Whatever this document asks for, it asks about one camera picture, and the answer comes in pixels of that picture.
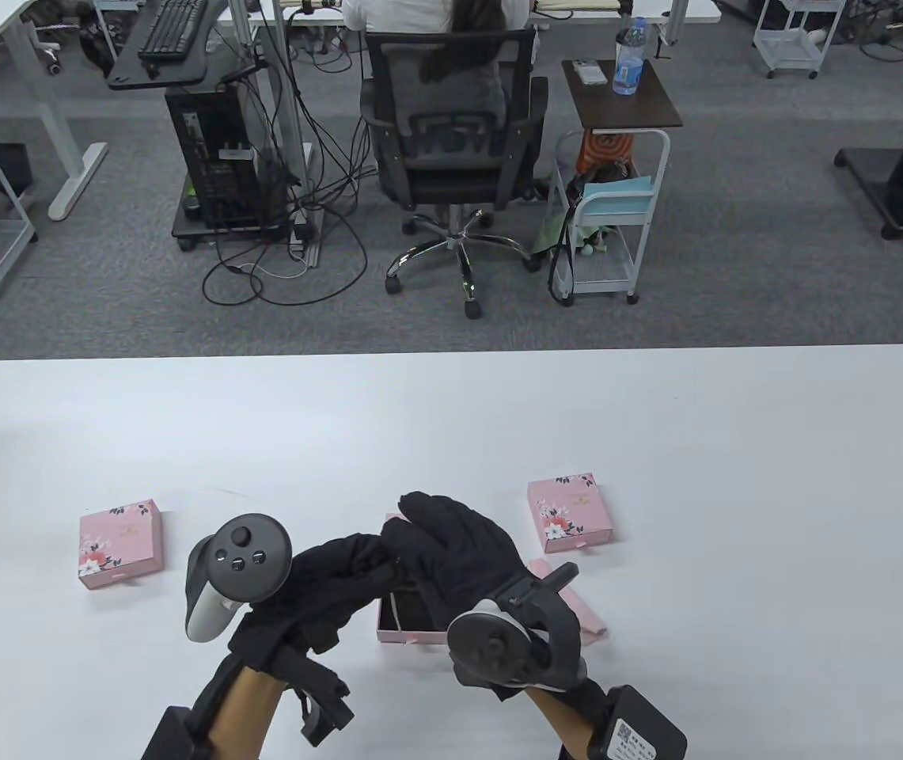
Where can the person's right forearm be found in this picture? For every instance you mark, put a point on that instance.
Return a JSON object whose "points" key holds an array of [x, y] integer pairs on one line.
{"points": [[566, 720]]}

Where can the black computer tower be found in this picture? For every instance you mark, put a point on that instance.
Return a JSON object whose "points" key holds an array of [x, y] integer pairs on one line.
{"points": [[214, 150]]}

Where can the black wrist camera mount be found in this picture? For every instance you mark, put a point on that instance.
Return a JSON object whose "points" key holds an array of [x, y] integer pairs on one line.
{"points": [[316, 689]]}

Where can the black backpack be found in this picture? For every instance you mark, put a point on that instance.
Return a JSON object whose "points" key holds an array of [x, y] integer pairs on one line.
{"points": [[99, 47]]}

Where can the black keyboard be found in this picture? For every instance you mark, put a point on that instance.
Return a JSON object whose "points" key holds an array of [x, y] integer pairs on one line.
{"points": [[170, 32]]}

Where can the black labelled wrist sensor box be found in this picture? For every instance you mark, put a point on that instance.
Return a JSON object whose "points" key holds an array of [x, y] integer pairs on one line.
{"points": [[641, 728]]}

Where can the black keyboard tray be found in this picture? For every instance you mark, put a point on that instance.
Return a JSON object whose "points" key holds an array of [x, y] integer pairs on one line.
{"points": [[182, 75]]}

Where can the brown side table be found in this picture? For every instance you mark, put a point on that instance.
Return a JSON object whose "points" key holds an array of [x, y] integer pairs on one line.
{"points": [[625, 111]]}

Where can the white desk with metal legs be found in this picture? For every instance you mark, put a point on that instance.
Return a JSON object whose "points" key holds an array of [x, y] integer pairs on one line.
{"points": [[285, 79]]}

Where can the person's left forearm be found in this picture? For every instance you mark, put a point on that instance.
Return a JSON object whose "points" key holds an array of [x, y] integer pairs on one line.
{"points": [[245, 712]]}

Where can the clear water bottle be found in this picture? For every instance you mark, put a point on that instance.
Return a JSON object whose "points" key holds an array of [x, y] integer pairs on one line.
{"points": [[628, 67]]}

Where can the green bag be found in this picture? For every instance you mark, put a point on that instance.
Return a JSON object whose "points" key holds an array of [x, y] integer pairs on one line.
{"points": [[554, 233]]}

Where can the white chair base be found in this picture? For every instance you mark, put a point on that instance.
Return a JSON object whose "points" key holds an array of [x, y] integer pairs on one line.
{"points": [[47, 55]]}

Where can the black mesh office chair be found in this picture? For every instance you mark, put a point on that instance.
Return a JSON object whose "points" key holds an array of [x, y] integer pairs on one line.
{"points": [[451, 182]]}

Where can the white smartphone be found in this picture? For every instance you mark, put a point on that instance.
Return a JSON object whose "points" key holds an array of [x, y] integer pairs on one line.
{"points": [[590, 73]]}

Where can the orange patterned bag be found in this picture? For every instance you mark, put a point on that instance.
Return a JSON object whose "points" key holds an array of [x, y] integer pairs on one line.
{"points": [[605, 150]]}

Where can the black wheeled computer platform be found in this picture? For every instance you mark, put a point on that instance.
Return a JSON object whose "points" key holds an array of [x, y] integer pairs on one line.
{"points": [[221, 231]]}

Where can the person's right hand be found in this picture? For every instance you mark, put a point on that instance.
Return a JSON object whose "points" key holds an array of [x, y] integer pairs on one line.
{"points": [[459, 554]]}

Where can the light blue folder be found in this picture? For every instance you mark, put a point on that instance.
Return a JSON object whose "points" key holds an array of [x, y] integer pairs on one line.
{"points": [[617, 198]]}

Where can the pink floral jewelry box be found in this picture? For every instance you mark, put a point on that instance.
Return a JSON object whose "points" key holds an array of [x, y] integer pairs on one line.
{"points": [[574, 511], [120, 542], [407, 625]]}

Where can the grey power strip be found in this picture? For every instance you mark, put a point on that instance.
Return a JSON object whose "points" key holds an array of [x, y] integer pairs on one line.
{"points": [[302, 233]]}

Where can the black VR controller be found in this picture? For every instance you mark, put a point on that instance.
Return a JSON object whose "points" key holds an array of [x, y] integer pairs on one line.
{"points": [[249, 554], [491, 649]]}

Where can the person's left hand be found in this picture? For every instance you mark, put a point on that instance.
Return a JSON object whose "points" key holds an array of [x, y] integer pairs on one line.
{"points": [[332, 578]]}

